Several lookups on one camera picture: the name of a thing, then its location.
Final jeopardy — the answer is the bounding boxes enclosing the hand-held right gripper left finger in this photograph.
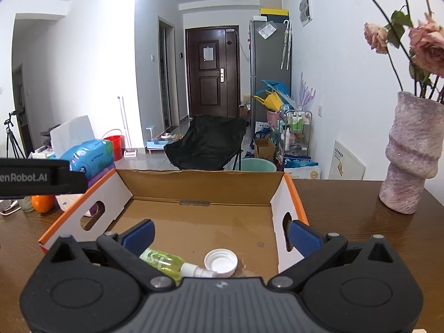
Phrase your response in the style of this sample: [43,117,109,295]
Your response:
[48,219,176,290]

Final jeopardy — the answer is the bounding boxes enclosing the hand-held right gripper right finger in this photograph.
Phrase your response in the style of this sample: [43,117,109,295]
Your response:
[268,220,399,290]

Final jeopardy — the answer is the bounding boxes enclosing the green spray bottle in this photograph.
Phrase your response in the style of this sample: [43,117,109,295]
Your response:
[139,248,217,283]

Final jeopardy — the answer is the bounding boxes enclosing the red and orange cardboard box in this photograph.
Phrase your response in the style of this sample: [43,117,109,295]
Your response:
[38,168,310,280]

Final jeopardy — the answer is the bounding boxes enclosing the white plastic cap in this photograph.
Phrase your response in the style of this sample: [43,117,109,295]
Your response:
[204,249,238,278]

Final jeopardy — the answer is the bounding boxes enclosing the orange fruit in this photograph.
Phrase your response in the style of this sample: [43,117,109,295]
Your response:
[31,194,56,214]

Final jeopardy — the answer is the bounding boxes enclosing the black tripod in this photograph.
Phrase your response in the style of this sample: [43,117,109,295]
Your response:
[3,110,28,158]

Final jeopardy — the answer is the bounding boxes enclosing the blue tissue pack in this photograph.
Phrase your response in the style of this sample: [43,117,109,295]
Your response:
[50,115,115,177]

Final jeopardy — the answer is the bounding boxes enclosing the purple tissue pack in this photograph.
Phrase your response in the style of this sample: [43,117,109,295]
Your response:
[55,167,117,217]

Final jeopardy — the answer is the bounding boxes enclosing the blue and white bag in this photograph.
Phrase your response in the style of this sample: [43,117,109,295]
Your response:
[282,158,321,180]

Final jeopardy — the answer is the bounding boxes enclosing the white mop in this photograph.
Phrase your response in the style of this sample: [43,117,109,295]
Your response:
[117,96,137,157]

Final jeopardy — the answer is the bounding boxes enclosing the red bucket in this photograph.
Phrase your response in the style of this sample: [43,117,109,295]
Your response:
[103,129,123,162]

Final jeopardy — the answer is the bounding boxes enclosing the white board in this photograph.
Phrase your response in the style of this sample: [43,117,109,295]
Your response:
[329,140,366,181]

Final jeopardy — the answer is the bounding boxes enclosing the green plastic basin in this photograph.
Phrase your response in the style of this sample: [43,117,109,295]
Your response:
[241,157,278,172]

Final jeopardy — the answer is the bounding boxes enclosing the blue white pet feeder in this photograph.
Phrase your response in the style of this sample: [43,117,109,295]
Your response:
[146,127,174,153]

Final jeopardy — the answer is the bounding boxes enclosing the small brown cardboard box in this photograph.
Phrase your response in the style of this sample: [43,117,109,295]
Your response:
[254,138,276,162]

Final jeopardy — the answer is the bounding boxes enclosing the metal shelf rack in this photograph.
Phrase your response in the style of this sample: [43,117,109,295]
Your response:
[279,105,313,162]

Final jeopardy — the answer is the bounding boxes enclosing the black folding chair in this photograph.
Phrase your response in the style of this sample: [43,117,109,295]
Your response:
[164,114,246,171]

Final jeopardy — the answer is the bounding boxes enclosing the pink bucket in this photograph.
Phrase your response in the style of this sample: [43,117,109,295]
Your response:
[265,108,281,127]

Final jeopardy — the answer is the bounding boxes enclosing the pink textured vase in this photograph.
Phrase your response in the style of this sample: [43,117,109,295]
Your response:
[379,91,444,215]

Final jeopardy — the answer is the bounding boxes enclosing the lilac clothes hangers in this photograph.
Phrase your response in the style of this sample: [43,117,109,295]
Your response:
[296,72,318,112]

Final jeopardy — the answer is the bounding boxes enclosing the blue plastic stool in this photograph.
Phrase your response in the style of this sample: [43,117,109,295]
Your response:
[260,79,295,105]

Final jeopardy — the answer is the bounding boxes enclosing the dark brown door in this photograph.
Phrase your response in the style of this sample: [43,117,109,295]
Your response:
[185,25,241,118]

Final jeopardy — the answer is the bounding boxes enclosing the grey refrigerator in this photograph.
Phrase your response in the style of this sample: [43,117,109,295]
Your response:
[249,17,292,129]

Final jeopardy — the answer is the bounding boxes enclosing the folded umbrellas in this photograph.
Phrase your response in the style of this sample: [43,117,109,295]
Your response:
[280,21,292,70]

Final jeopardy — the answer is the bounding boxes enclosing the dried pink rose bouquet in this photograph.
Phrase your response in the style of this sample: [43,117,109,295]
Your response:
[306,0,444,104]

